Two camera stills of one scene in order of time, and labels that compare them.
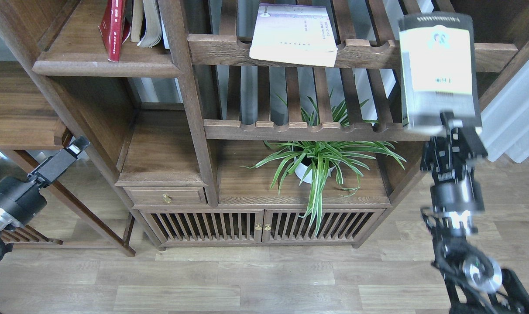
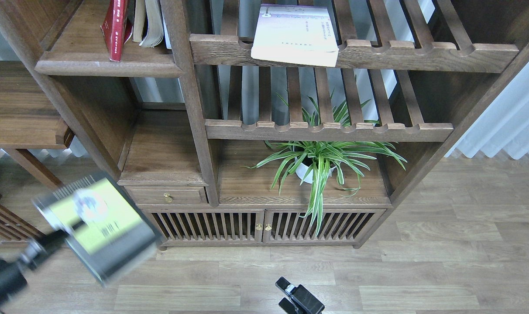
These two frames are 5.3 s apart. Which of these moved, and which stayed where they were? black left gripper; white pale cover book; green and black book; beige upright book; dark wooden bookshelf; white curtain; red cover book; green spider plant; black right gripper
Moved: black right gripper; black left gripper; green and black book
Stayed: dark wooden bookshelf; beige upright book; red cover book; green spider plant; white pale cover book; white curtain
